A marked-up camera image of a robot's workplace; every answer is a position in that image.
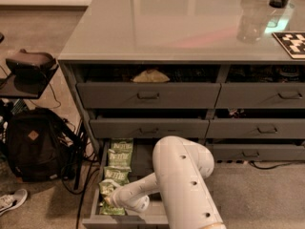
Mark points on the open grey bottom left drawer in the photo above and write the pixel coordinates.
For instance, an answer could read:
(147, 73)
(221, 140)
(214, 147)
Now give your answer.
(154, 217)

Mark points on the black headset on side table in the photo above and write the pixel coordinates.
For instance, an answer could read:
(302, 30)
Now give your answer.
(30, 65)

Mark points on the white sneaker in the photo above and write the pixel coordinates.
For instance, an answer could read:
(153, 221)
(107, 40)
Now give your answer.
(12, 201)

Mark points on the grey top left drawer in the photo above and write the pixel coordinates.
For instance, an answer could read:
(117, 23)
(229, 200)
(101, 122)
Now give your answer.
(103, 95)

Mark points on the checkered marker board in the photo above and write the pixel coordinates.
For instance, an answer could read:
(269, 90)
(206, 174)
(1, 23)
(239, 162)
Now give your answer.
(293, 42)

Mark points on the grey middle left drawer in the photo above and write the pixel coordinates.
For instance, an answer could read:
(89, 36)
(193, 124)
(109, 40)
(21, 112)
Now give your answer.
(148, 127)

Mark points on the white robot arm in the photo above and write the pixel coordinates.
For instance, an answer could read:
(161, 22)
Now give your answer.
(179, 169)

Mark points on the grey top right drawer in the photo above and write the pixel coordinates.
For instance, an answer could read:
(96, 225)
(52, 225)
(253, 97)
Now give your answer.
(261, 96)

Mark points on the grey bottom right drawer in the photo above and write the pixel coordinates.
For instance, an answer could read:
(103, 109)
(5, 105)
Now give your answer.
(257, 152)

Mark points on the grey middle right drawer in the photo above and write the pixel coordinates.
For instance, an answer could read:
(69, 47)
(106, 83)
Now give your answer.
(260, 128)

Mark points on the green kettle chip bag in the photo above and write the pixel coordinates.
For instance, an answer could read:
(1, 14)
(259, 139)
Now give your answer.
(119, 175)
(119, 160)
(106, 187)
(122, 145)

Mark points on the tan bag in top drawer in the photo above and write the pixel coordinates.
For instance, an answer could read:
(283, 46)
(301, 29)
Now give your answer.
(151, 76)

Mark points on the black backpack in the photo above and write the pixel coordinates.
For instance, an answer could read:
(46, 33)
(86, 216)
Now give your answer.
(40, 146)

